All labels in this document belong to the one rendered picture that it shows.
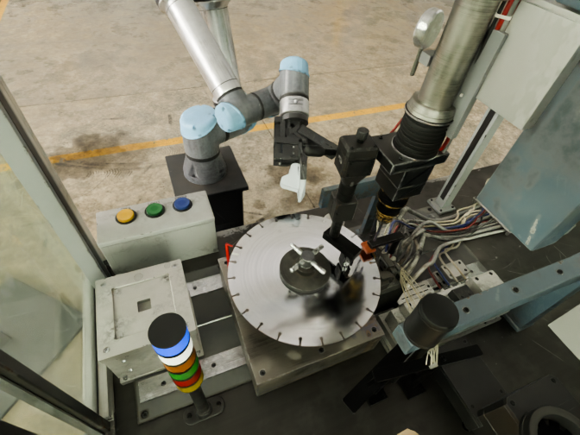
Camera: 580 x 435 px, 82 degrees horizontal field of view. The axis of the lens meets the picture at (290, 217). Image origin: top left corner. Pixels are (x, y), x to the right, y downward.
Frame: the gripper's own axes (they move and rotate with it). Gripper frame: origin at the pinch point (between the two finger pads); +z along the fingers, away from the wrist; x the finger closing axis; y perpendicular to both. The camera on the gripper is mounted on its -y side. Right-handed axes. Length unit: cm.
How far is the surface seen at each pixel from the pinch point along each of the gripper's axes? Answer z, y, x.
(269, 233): 9.2, 8.0, 1.5
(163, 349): 26, 21, 38
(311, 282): 20.0, -0.5, 10.1
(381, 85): -162, -110, -228
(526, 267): 17, -72, -18
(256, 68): -180, 15, -241
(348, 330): 28.7, -6.9, 14.7
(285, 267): 16.9, 4.8, 7.9
